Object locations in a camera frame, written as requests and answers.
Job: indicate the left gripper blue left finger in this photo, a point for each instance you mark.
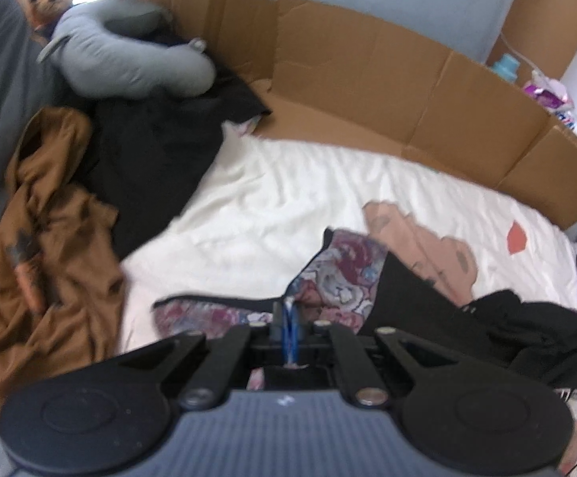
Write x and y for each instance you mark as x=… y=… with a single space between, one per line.
x=211 y=382

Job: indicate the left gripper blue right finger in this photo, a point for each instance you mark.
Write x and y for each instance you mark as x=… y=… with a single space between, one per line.
x=358 y=379

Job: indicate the black shorts with bear lining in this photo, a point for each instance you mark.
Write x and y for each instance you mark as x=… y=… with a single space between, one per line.
x=358 y=282

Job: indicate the cream bear print bedsheet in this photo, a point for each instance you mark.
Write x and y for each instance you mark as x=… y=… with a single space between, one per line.
x=260 y=214

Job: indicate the brown t-shirt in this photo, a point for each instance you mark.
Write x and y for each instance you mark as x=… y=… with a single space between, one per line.
x=61 y=286

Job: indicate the black garment under pillow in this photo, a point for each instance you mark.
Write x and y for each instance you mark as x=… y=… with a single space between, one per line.
x=147 y=157

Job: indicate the brown cardboard sheet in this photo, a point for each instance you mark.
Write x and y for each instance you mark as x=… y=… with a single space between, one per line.
x=337 y=76

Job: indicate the purple white refill pouch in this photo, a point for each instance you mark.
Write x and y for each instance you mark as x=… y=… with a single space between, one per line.
x=552 y=95

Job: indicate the detergent bottle teal cap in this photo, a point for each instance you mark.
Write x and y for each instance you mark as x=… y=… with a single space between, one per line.
x=507 y=68

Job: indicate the grey neck pillow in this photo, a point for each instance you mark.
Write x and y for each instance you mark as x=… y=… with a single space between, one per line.
x=97 y=48

